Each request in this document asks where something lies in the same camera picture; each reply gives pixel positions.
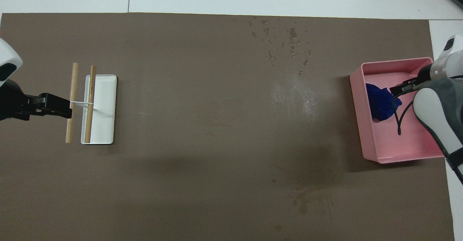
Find pink plastic bin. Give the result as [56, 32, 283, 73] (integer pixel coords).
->
[349, 57, 446, 164]

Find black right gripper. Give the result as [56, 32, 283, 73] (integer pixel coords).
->
[390, 64, 434, 97]

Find white towel rack base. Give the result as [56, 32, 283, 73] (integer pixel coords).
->
[81, 75, 118, 145]

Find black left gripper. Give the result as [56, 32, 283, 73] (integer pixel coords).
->
[0, 79, 72, 121]

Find scattered water droplets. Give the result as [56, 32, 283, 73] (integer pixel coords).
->
[248, 16, 313, 77]

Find blue cloth towel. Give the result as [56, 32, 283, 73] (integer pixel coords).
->
[365, 83, 403, 123]

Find brown table mat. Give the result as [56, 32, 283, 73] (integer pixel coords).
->
[0, 12, 455, 241]

